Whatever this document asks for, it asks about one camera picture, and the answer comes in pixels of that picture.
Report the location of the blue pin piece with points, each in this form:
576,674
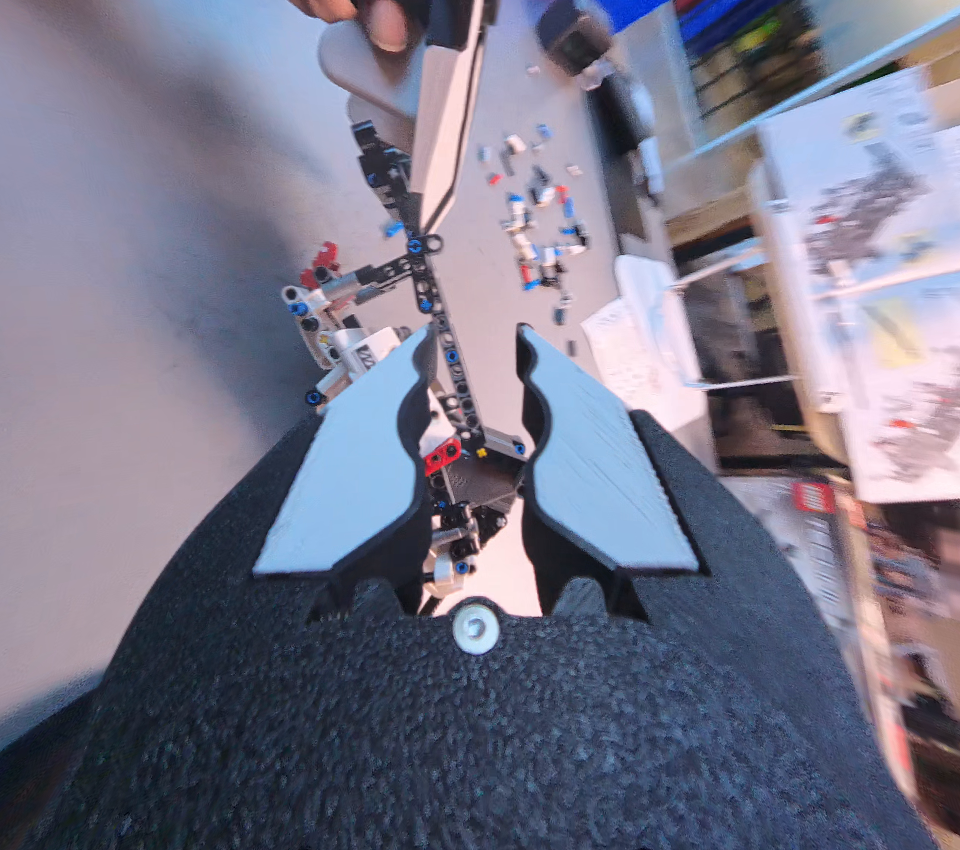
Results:
394,229

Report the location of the black flat case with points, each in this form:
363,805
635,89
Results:
626,123

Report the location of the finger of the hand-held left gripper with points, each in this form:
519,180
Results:
442,130

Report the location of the instruction booklet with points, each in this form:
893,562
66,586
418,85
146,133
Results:
862,190

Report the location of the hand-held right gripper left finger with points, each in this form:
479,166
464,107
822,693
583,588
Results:
352,490

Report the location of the black device with green lights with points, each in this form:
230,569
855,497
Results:
574,33

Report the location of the grey desk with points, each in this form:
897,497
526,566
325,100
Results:
150,265

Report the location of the white sticker sheet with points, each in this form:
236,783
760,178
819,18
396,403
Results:
630,355

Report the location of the scattered loose brick pieces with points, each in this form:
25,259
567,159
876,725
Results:
536,243

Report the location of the white book stand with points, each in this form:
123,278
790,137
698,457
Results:
652,295

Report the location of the toy truck cardboard box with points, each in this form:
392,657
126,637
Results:
817,543

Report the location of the white toy brick truck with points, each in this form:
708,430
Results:
424,295

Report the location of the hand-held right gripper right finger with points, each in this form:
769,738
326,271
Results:
600,490

